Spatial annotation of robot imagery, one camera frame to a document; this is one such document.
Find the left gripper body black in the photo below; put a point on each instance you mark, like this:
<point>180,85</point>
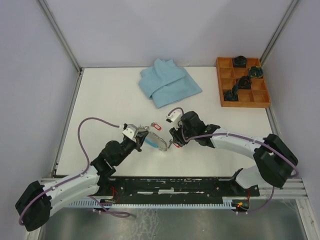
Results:
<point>138,148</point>

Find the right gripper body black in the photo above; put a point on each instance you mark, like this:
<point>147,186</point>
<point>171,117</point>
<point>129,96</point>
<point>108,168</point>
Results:
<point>178,136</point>

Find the red tag key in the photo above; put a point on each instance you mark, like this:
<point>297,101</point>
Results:
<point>156,126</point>
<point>170,144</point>

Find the metal key organizer plate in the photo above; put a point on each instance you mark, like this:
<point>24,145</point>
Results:
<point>154,140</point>

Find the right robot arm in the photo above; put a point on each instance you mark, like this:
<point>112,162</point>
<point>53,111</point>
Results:
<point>275,163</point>

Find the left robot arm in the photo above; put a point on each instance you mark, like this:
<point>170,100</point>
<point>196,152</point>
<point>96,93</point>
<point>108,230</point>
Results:
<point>41,201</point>

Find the light blue cloth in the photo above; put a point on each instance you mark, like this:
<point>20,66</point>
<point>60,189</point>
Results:
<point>164,83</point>

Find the wooden compartment tray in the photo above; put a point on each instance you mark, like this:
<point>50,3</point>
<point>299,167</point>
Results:
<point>241,83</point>

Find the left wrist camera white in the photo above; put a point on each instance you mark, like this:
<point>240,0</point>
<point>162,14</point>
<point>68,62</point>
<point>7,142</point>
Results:
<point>130,131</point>

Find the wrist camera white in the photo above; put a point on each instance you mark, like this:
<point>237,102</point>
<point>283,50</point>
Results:
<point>174,118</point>
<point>130,131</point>

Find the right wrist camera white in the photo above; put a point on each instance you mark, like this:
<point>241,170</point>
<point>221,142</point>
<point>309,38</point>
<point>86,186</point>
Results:
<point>174,118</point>

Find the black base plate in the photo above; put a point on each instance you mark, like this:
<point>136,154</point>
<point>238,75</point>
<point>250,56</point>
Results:
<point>174,190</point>

